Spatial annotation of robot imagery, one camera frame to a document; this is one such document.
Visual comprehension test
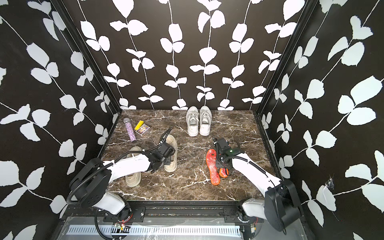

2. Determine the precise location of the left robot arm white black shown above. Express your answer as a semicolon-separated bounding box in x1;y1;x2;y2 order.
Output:
66;142;176;215

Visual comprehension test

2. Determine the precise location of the white sneaker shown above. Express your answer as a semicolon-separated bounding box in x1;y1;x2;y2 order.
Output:
200;106;212;136
186;106;199;137

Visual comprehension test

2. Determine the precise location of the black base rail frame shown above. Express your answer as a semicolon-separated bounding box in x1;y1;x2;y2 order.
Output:
59;200;307;224

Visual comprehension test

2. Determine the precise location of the red orange insole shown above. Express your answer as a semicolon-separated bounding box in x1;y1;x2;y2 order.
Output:
206;149;220;186

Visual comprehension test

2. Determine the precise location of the purple glitter tube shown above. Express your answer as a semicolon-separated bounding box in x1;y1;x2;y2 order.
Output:
123;118;136;142

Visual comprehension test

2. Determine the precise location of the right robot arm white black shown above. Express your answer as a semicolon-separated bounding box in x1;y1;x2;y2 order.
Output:
213;138;302;232

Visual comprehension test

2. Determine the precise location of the small purple card box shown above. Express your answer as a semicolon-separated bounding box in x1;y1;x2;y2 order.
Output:
136;124;150;136

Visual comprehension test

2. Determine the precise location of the white slotted cable duct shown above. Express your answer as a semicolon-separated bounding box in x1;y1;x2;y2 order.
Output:
65;224;242;238

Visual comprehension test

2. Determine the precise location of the beige sneaker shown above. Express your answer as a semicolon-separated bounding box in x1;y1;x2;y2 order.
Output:
125;146;142;188
164;135;178;173

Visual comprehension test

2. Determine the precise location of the yellow wedge block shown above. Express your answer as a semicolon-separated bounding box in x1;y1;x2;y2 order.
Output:
135;121;144;131

